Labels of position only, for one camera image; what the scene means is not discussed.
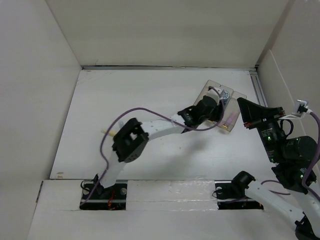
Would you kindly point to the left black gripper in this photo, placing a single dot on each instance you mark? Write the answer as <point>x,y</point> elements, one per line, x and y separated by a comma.
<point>217,112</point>

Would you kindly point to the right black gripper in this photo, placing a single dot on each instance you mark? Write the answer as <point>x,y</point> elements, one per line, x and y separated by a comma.
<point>252,113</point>

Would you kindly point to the purple highlighter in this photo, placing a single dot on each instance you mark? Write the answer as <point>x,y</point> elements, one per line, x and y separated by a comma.
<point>230,119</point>

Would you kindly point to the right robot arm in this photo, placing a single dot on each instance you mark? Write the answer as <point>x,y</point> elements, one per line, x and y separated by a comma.
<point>294,160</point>

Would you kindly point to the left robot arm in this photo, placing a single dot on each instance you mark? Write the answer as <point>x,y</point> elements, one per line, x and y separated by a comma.
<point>130,141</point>

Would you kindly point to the clear three-compartment organizer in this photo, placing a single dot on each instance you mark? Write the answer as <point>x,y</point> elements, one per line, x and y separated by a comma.
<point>232,105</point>

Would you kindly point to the yellow highlighter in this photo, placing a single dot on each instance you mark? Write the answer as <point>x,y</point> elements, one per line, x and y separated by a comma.
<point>111,133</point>

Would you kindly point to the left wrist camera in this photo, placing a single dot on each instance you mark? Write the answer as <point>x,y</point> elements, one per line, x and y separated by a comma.
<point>214,93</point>

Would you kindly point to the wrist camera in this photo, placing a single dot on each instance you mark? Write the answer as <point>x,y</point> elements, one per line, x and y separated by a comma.
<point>214,93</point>
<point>300,109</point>

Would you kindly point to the aluminium rail right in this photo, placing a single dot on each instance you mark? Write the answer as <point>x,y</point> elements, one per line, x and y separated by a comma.
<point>257,87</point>

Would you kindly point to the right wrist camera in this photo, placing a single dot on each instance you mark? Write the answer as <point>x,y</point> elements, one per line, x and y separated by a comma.
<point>300,109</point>

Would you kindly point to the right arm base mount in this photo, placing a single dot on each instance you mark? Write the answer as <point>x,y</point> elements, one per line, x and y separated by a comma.
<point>230,194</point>

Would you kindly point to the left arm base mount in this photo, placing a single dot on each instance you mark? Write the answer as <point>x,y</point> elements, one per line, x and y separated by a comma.
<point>109,199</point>

